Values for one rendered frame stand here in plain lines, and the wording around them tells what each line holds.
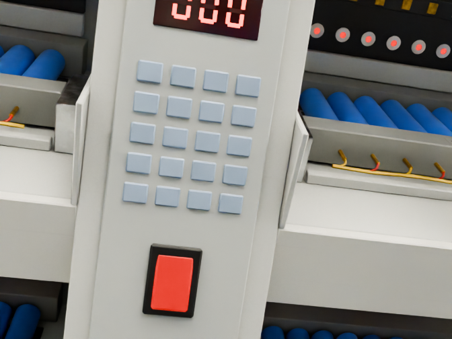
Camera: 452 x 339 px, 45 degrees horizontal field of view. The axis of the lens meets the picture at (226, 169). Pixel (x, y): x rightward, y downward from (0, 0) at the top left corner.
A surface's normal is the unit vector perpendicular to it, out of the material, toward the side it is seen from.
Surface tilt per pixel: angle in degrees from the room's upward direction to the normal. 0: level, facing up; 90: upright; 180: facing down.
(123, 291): 90
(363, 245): 108
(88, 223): 90
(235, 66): 90
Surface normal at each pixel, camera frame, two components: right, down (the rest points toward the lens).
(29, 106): 0.06, 0.46
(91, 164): 0.11, 0.17
